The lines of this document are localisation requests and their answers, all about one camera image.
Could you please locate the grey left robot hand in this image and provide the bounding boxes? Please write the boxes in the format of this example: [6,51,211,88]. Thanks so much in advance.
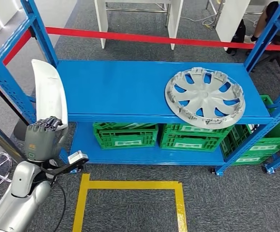
[23,116,69,162]

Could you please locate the white curved plastic car part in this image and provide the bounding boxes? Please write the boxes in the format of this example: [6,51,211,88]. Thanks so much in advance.
[31,59,69,132]

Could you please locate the blue metal shelf rack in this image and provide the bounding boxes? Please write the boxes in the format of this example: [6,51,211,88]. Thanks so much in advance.
[0,0,280,177]

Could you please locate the red barrier belt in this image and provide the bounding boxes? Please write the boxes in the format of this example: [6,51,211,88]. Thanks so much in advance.
[45,26,280,53]
[0,29,33,87]

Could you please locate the white display block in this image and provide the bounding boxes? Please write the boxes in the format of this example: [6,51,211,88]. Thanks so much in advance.
[0,0,22,33]

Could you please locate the white table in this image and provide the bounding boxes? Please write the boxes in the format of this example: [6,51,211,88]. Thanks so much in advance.
[94,0,184,50]
[204,0,263,51]

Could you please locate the grey plastic wheel hubcap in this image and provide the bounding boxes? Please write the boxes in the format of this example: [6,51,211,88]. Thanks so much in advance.
[165,67,246,130]

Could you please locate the black bag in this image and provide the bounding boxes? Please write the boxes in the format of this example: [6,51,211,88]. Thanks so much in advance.
[226,19,247,55]

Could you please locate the person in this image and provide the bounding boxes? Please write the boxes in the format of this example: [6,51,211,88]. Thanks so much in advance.
[244,0,280,45]

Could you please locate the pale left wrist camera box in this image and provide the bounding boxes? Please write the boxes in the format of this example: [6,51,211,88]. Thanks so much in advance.
[67,150,89,166]

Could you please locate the chrome stanchion post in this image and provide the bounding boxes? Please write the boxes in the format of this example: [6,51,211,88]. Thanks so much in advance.
[0,114,27,162]

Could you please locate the black stanchion post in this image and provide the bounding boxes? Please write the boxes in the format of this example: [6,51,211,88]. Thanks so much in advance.
[0,81,31,142]

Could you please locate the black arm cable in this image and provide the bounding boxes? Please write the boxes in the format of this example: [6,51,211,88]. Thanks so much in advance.
[31,177,67,232]

